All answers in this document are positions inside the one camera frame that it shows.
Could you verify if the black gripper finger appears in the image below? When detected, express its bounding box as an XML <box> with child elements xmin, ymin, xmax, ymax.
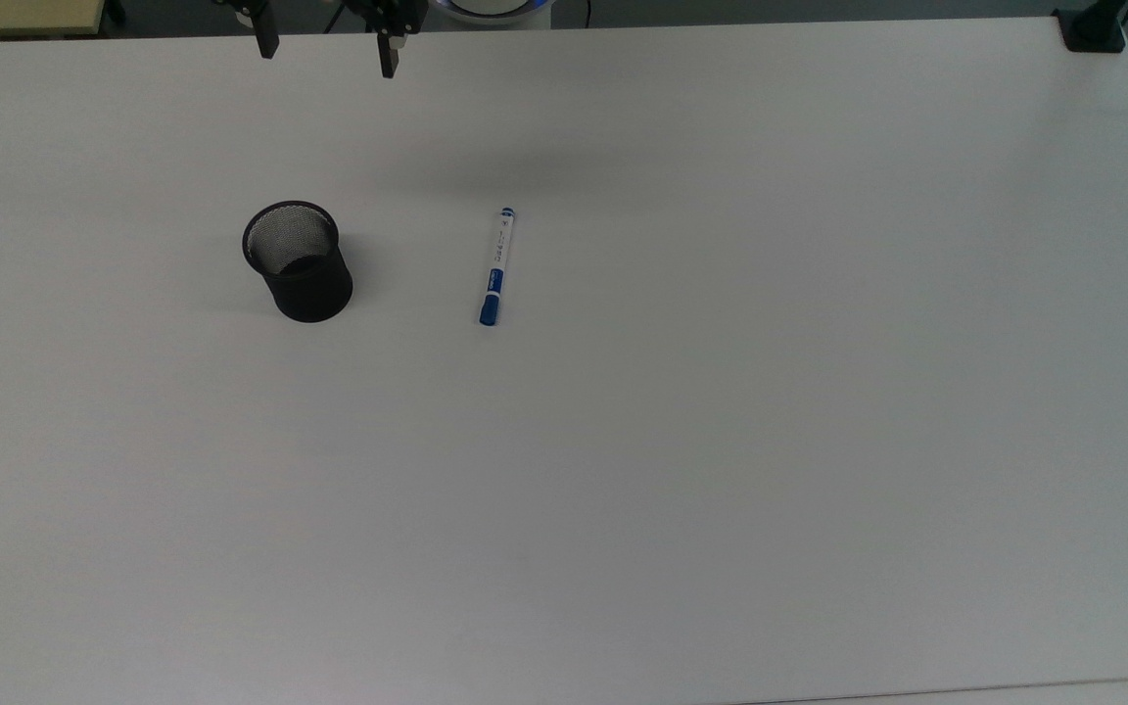
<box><xmin>344</xmin><ymin>0</ymin><xmax>430</xmax><ymax>79</ymax></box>
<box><xmin>214</xmin><ymin>0</ymin><xmax>281</xmax><ymax>60</ymax></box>

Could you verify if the blue and white marker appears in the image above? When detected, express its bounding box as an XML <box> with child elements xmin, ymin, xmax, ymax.
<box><xmin>478</xmin><ymin>206</ymin><xmax>518</xmax><ymax>327</ymax></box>

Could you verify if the black mesh pen cup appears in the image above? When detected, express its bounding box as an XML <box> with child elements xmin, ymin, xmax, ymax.
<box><xmin>242</xmin><ymin>201</ymin><xmax>354</xmax><ymax>324</ymax></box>

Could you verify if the light wooden side table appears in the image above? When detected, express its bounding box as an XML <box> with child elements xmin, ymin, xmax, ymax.
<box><xmin>0</xmin><ymin>0</ymin><xmax>107</xmax><ymax>41</ymax></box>

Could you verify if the white robot base blue ring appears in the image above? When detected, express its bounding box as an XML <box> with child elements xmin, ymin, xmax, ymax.
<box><xmin>430</xmin><ymin>0</ymin><xmax>556</xmax><ymax>29</ymax></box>

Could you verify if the black table clamp mount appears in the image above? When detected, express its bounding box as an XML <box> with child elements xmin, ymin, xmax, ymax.
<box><xmin>1053</xmin><ymin>0</ymin><xmax>1128</xmax><ymax>54</ymax></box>

